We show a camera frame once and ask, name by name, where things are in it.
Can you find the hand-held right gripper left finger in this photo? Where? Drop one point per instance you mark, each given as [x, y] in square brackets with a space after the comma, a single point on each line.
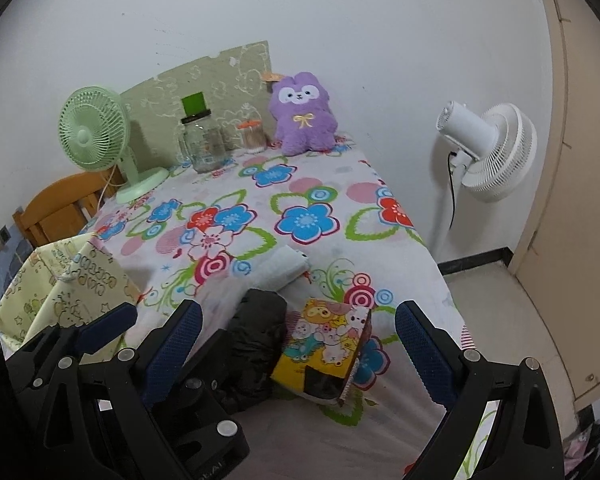
[172, 355]

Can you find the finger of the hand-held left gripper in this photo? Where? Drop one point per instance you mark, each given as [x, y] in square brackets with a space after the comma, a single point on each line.
[215, 440]
[107, 322]

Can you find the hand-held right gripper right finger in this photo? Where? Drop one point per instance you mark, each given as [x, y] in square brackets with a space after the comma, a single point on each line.
[425, 355]

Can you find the yellow fabric storage box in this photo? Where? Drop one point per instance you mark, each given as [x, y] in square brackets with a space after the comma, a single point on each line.
[55, 300]

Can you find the black plastic bag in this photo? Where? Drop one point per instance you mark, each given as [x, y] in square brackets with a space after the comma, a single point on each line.
[255, 340]

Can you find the yellow cartoon printed packet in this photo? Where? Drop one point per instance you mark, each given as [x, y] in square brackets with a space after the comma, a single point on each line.
[325, 350]

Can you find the white packet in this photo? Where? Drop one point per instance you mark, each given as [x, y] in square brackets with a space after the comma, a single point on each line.
[285, 267]

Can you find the blue bed sheet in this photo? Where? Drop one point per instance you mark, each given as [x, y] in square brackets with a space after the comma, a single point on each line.
[2, 265]

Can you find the wooden chair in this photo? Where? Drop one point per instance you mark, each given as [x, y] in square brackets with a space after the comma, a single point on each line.
[55, 205]

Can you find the floral tablecloth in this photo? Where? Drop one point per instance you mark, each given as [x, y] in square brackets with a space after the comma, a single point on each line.
[305, 220]

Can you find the green desk fan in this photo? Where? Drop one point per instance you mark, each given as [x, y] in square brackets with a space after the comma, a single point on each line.
[87, 135]

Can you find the glass jar with black lid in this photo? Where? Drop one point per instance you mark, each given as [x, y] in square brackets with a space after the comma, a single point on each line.
[205, 142]

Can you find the white standing fan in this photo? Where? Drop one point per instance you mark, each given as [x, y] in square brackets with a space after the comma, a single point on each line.
[500, 155]

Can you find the beige wooden door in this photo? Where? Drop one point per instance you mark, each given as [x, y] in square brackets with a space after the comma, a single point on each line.
[575, 185]

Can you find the small jar with orange lid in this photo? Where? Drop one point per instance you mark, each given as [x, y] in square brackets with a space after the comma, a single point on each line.
[252, 137]

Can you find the green cup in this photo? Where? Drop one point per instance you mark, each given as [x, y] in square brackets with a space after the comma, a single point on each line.
[194, 102]

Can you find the green patterned board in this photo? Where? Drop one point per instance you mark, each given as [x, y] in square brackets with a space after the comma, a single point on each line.
[205, 80]

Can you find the purple plush bunny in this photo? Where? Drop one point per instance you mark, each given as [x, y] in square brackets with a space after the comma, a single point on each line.
[302, 115]

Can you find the wall socket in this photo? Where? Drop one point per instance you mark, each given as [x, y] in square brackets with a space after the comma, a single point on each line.
[0, 237]

